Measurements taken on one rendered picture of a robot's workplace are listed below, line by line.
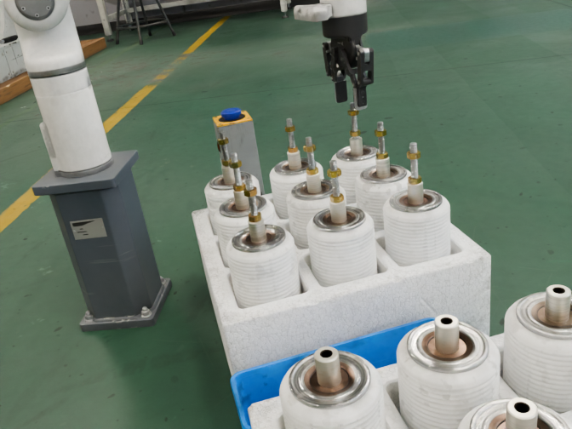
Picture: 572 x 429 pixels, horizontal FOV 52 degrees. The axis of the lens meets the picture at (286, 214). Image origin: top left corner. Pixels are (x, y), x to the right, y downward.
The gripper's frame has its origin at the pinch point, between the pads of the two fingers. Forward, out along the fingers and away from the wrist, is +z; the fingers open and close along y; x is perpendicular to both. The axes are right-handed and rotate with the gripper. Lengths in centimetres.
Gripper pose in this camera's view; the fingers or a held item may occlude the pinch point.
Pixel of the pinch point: (350, 98)
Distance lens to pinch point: 104.8
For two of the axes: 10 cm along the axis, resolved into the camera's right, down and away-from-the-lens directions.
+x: -9.1, 2.7, -3.1
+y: -3.9, -3.5, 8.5
